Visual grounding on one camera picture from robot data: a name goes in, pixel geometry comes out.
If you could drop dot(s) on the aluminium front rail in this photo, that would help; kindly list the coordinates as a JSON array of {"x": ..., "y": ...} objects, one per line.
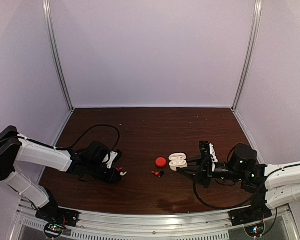
[{"x": 214, "y": 225}]

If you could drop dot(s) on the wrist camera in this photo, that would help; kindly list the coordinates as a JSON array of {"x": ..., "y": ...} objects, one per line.
[
  {"x": 207, "y": 151},
  {"x": 111, "y": 158}
]

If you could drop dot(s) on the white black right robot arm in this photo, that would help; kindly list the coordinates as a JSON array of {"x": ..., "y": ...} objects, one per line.
[{"x": 271, "y": 186}]

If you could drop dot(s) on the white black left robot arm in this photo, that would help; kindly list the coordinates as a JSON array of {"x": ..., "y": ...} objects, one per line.
[{"x": 96, "y": 161}]

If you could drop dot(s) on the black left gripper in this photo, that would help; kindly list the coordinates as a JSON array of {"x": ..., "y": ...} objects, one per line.
[{"x": 110, "y": 178}]

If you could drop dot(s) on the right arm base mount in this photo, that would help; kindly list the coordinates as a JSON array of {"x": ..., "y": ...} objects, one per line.
[{"x": 252, "y": 218}]

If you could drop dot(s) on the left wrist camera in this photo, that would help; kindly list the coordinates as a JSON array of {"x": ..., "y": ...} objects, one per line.
[{"x": 111, "y": 158}]

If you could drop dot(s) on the white charging case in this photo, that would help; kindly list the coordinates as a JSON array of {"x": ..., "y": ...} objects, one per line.
[{"x": 177, "y": 160}]

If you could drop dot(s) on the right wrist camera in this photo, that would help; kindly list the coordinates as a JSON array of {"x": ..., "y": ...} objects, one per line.
[{"x": 207, "y": 151}]

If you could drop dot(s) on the red round charging case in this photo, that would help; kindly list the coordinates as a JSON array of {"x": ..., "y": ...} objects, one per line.
[{"x": 160, "y": 162}]

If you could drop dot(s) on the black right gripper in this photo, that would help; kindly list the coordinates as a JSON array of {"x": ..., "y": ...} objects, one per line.
[{"x": 204, "y": 171}]

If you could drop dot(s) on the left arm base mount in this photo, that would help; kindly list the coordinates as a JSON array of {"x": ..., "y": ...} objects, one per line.
[{"x": 57, "y": 222}]

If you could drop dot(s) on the black earbud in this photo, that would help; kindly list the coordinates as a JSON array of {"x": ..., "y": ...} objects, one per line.
[{"x": 161, "y": 173}]

